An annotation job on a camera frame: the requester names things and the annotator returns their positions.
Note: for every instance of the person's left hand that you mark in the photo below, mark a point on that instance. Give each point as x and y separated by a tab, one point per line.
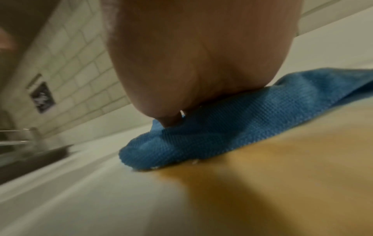
7	39

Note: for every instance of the person's right hand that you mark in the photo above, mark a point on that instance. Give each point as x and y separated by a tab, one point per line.
198	46

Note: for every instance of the blue microfibre cloth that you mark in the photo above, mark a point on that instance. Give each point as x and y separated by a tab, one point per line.
221	129

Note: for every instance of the chrome faucet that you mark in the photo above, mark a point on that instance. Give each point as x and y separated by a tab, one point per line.
23	136

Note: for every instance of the brown plastic tray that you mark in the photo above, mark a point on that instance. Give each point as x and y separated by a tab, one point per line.
35	161

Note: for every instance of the dark blue wall sign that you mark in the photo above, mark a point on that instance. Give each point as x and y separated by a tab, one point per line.
42	98

